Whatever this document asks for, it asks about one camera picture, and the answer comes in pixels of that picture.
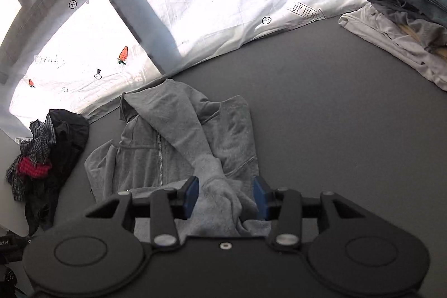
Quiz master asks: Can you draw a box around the grey zip hoodie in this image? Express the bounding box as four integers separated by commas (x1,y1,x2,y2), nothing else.
85,79,270,238

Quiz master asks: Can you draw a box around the black garment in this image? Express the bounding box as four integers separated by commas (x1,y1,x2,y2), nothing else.
25,109,89,235

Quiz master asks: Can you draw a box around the blue checked shirt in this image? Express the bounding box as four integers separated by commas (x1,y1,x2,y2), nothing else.
5,113,56,202

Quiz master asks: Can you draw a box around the red checked cloth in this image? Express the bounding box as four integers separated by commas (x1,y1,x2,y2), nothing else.
17,157,52,178

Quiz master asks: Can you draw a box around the light grey folded garment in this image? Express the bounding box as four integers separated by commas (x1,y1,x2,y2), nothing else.
339,3,446,91

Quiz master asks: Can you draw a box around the white printed curtain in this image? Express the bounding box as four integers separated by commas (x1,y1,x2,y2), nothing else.
1,0,365,142

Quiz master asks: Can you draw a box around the dark grey folded garment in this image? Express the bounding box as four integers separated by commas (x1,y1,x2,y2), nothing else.
367,0,446,53

